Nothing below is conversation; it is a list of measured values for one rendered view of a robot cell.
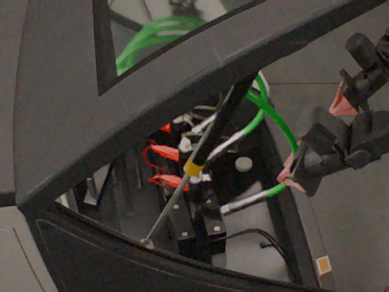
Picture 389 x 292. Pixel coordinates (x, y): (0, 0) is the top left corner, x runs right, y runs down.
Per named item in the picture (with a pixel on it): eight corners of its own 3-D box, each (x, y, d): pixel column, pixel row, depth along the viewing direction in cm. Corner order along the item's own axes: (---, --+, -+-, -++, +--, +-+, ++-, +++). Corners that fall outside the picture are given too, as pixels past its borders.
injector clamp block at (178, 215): (224, 268, 157) (227, 230, 147) (181, 275, 156) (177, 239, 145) (191, 165, 181) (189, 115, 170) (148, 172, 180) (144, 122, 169)
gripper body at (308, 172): (286, 177, 117) (312, 169, 111) (308, 129, 122) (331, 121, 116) (307, 199, 119) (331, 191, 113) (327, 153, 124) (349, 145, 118)
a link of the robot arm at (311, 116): (372, 162, 104) (375, 122, 108) (336, 123, 99) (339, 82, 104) (332, 187, 112) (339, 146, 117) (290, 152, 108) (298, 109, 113)
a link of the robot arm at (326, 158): (355, 172, 109) (362, 144, 112) (333, 152, 107) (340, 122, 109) (333, 180, 115) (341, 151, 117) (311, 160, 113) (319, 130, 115)
